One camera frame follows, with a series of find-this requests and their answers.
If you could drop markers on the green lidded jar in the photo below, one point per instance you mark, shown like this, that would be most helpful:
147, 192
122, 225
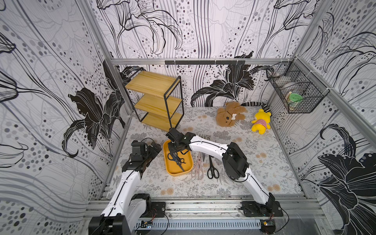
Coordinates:
294, 100

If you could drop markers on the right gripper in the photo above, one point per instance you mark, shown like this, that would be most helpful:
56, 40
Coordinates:
178, 148

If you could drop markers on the small black scissors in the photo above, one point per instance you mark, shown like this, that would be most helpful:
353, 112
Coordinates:
178, 160

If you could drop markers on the pink handled scissors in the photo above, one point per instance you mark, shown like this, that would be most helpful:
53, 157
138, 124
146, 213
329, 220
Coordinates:
197, 171

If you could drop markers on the wooden three-tier shelf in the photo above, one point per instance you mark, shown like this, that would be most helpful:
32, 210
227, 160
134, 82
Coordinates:
161, 105

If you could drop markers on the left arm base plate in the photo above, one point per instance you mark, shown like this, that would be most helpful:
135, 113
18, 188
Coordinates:
155, 210

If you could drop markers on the blue handled scissors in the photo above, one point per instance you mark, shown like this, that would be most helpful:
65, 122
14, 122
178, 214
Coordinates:
170, 157

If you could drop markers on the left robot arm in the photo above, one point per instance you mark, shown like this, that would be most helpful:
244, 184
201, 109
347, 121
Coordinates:
126, 207

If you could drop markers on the black wire basket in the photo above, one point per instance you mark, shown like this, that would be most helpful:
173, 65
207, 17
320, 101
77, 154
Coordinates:
290, 77

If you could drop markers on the yellow plush bear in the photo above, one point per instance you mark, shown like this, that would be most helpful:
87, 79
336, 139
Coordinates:
261, 122

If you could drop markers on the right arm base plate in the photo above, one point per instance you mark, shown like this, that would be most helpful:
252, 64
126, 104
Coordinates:
253, 209

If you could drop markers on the brown teddy bear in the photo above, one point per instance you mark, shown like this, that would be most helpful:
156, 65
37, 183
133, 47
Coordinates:
229, 115

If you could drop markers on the large black scissors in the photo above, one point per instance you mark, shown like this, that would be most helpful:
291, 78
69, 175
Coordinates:
212, 172

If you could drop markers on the black wall hook bar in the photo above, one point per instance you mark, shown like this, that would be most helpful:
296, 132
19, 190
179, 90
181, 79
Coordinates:
204, 62

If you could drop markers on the yellow storage tray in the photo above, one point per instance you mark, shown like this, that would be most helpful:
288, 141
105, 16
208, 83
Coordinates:
171, 167

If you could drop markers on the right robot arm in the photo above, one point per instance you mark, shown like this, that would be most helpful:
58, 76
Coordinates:
234, 161

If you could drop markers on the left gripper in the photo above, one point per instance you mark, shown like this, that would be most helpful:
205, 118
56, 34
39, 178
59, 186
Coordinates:
154, 152

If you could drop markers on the left circuit board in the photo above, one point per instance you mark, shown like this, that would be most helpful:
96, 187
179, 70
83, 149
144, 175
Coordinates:
146, 225

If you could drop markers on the right circuit box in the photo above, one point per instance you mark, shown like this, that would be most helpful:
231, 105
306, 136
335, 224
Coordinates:
267, 227

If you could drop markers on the aluminium front rail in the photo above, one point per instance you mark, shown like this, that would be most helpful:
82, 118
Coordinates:
230, 208

